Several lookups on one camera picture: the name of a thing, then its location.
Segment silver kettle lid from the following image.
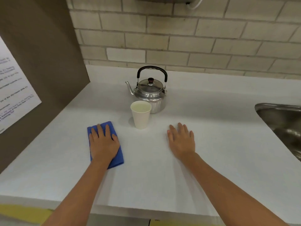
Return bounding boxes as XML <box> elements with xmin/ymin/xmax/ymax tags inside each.
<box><xmin>137</xmin><ymin>78</ymin><xmax>164</xmax><ymax>93</ymax></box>

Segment blue cleaning cloth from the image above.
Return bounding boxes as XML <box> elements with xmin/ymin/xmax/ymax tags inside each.
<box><xmin>87</xmin><ymin>121</ymin><xmax>124</xmax><ymax>169</ymax></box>

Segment silver metal kettle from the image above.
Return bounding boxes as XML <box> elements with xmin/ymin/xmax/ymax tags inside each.
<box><xmin>125</xmin><ymin>66</ymin><xmax>168</xmax><ymax>114</ymax></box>

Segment person's left hand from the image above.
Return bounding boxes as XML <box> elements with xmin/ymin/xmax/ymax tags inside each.
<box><xmin>89</xmin><ymin>124</ymin><xmax>121</xmax><ymax>167</ymax></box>

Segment brown partition panel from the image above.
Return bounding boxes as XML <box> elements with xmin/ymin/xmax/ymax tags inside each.
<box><xmin>0</xmin><ymin>0</ymin><xmax>91</xmax><ymax>174</ymax></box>

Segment person's left forearm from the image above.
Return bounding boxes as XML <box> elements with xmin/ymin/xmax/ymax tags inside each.
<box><xmin>42</xmin><ymin>160</ymin><xmax>114</xmax><ymax>226</ymax></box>

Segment white paper cup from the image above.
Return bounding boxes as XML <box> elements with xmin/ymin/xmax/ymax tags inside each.
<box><xmin>130</xmin><ymin>101</ymin><xmax>152</xmax><ymax>130</ymax></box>

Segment person's right hand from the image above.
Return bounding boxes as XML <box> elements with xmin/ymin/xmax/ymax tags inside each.
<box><xmin>167</xmin><ymin>122</ymin><xmax>196</xmax><ymax>159</ymax></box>

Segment person's right forearm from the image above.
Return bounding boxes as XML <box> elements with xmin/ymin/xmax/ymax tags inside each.
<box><xmin>179</xmin><ymin>152</ymin><xmax>290</xmax><ymax>226</ymax></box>

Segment white printed paper sheet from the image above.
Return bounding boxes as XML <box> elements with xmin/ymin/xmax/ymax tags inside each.
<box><xmin>0</xmin><ymin>36</ymin><xmax>42</xmax><ymax>135</ymax></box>

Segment stainless steel sink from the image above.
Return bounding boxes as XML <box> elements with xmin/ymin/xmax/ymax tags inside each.
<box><xmin>254</xmin><ymin>103</ymin><xmax>301</xmax><ymax>163</ymax></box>

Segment yellow tape strip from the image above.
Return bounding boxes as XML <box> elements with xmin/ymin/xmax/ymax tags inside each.
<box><xmin>153</xmin><ymin>218</ymin><xmax>220</xmax><ymax>226</ymax></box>
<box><xmin>0</xmin><ymin>204</ymin><xmax>54</xmax><ymax>225</ymax></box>

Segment white cable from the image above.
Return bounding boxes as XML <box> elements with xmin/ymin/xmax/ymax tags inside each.
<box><xmin>186</xmin><ymin>0</ymin><xmax>204</xmax><ymax>10</ymax></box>

